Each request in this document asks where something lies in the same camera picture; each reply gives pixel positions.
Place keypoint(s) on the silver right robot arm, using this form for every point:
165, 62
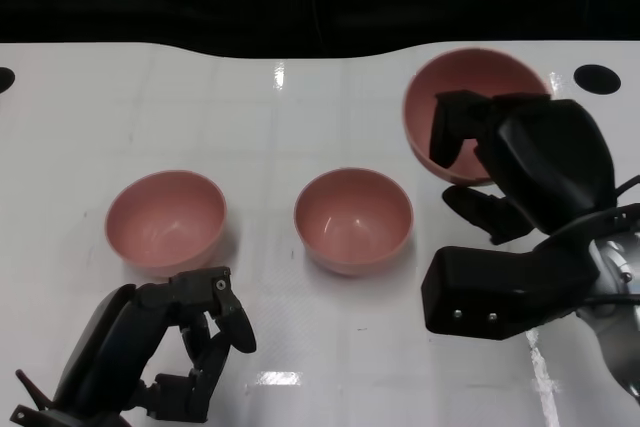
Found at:
617, 277

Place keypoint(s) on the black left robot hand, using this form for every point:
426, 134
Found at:
120, 347

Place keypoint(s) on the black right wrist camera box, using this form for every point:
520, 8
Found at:
500, 292

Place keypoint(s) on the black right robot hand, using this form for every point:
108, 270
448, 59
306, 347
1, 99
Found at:
550, 162

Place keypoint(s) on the black round table grommet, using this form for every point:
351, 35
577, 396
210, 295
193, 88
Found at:
5, 79
596, 79

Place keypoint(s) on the pink plastic bowl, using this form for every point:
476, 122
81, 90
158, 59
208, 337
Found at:
352, 222
470, 72
165, 222

